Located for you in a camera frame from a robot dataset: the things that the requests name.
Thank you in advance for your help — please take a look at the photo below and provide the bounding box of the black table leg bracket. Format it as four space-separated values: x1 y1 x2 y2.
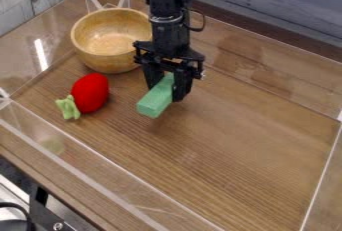
30 185 77 231

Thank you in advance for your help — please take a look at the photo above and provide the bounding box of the red plush strawberry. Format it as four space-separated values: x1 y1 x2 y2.
55 73 110 120

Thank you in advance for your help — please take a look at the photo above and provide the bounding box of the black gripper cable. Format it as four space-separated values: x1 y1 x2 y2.
181 7 208 33

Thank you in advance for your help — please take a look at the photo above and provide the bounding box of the brown wooden bowl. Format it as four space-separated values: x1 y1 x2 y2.
70 8 151 74

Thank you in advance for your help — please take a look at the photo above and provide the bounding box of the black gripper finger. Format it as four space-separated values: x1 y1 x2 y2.
173 69 193 102
143 64 165 88

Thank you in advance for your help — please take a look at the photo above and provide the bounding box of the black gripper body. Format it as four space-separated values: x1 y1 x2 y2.
134 16 205 79

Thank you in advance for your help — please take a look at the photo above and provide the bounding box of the clear acrylic tray wall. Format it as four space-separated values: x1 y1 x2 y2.
0 0 342 231

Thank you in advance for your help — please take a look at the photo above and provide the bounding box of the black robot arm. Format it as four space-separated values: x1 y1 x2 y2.
133 0 206 102

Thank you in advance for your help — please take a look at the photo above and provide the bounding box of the green rectangular block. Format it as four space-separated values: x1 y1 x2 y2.
137 74 174 118

